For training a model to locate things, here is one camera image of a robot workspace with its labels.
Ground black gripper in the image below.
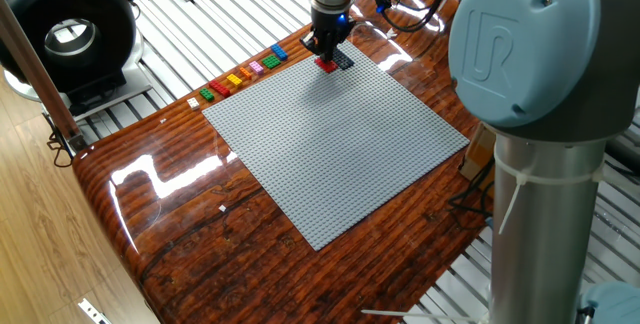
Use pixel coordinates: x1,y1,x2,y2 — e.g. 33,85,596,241
298,6,357,64

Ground wide red Lego plate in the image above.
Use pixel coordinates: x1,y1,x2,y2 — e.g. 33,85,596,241
314,56,340,75

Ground black Lego plate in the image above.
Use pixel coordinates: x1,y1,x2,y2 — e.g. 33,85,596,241
332,47,356,71

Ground grey Lego baseplate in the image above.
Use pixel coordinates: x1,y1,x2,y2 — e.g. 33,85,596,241
202,38,470,253

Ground long red Lego plate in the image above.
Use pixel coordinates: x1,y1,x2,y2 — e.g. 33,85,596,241
208,79,232,98

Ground taped cardboard box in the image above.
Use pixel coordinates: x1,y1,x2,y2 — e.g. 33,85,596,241
459,122,498,183

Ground looped white zip tie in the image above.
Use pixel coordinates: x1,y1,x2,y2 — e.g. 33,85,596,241
493,151,640,236

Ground black gripper cable bundle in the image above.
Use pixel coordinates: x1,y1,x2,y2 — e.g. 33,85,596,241
371,0,471,34

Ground black coiled cable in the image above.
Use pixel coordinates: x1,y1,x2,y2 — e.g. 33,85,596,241
446,158,497,229

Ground thin black cable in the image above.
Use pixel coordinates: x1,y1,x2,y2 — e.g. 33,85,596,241
46,113,75,169

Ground slanted metal frame beam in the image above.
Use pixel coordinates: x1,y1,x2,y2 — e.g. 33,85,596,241
0,0,86,155

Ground black ring-shaped device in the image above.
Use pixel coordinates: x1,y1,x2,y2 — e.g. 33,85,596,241
0,0,151,115

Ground white metal bracket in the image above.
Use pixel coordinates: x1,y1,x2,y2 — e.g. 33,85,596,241
77,297,114,324

